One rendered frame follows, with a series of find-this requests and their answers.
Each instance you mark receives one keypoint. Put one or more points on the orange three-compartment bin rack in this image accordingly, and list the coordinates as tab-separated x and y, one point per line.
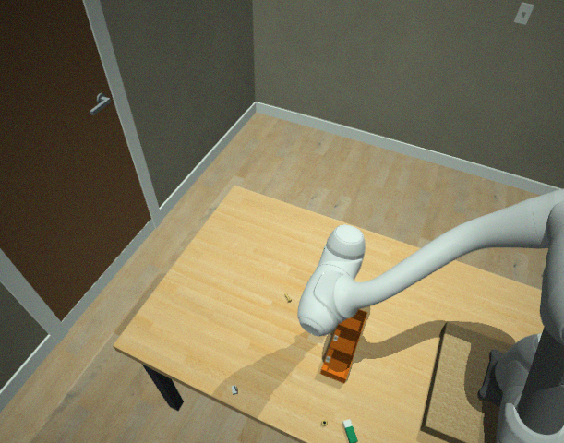
341	352

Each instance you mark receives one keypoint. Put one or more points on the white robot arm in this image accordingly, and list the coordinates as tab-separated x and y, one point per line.
535	364

